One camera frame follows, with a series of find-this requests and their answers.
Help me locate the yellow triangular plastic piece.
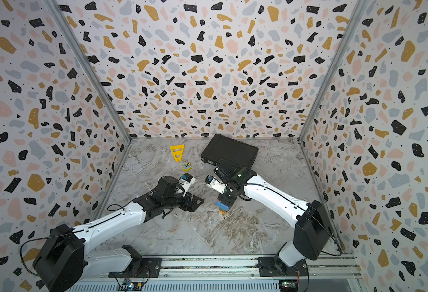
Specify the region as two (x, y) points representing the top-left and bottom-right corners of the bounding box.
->
(170, 144), (185, 162)

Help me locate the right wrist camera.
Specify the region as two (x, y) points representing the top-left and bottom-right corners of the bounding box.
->
(205, 175), (226, 193)

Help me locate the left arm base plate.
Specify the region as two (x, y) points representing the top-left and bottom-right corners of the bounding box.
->
(108, 257), (162, 279)

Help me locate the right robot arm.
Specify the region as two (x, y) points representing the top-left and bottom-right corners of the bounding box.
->
(205, 167), (342, 277)

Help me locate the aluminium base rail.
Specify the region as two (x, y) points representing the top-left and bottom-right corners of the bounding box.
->
(69, 255), (366, 292)

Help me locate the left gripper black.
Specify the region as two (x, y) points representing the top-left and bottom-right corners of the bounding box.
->
(162, 190), (205, 212)

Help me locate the black carrying case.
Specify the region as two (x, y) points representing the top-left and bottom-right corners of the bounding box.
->
(200, 134), (259, 169)

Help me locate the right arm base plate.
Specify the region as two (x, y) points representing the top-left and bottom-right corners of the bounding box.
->
(257, 256), (309, 277)

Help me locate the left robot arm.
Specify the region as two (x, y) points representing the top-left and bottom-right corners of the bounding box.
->
(27, 173), (204, 292)

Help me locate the small yellow round toy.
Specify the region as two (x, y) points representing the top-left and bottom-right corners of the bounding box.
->
(182, 163), (191, 172)

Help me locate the blue lego brick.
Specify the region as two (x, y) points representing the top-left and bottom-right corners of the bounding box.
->
(216, 200), (230, 212)

